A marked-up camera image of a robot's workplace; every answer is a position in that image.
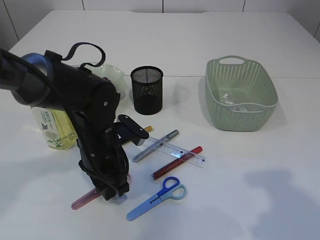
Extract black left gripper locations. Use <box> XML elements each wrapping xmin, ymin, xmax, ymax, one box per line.
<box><xmin>76</xmin><ymin>124</ymin><xmax>130</xmax><ymax>201</ymax></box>

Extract pink scissors with cover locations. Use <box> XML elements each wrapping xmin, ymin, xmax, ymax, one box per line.
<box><xmin>71</xmin><ymin>174</ymin><xmax>133</xmax><ymax>211</ymax></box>

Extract blue scissors with cover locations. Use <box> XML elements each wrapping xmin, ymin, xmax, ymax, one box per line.
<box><xmin>126</xmin><ymin>176</ymin><xmax>187</xmax><ymax>221</ymax></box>

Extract clear plastic ruler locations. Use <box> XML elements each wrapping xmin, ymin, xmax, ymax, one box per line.
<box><xmin>142</xmin><ymin>136</ymin><xmax>208</xmax><ymax>170</ymax></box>

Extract yellow tea drink bottle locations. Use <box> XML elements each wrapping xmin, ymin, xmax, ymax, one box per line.
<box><xmin>31</xmin><ymin>107</ymin><xmax>78</xmax><ymax>150</ymax></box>

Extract clear plastic sheet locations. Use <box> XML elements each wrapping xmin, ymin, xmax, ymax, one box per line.
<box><xmin>219</xmin><ymin>92</ymin><xmax>248</xmax><ymax>112</ymax></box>

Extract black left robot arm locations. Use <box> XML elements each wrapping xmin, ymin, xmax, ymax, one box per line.
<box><xmin>0</xmin><ymin>50</ymin><xmax>130</xmax><ymax>200</ymax></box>

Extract gold glitter pen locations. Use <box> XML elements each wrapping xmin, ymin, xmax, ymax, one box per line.
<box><xmin>144</xmin><ymin>126</ymin><xmax>153</xmax><ymax>133</ymax></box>

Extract silver glitter pen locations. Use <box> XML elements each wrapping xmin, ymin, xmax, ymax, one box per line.
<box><xmin>133</xmin><ymin>129</ymin><xmax>179</xmax><ymax>163</ymax></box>

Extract red glitter pen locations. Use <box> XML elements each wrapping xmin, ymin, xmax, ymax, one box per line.
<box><xmin>151</xmin><ymin>146</ymin><xmax>203</xmax><ymax>181</ymax></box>

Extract black mesh pen holder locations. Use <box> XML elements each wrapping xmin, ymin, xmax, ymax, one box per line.
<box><xmin>130</xmin><ymin>66</ymin><xmax>164</xmax><ymax>116</ymax></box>

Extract green wavy glass plate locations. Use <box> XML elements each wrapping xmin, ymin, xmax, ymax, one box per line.
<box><xmin>85</xmin><ymin>63</ymin><xmax>127</xmax><ymax>101</ymax></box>

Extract green plastic woven basket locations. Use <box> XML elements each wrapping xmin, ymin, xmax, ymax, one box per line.
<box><xmin>204</xmin><ymin>55</ymin><xmax>279</xmax><ymax>132</ymax></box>

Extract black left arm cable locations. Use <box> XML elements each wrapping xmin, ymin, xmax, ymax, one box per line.
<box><xmin>0</xmin><ymin>42</ymin><xmax>131</xmax><ymax>191</ymax></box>

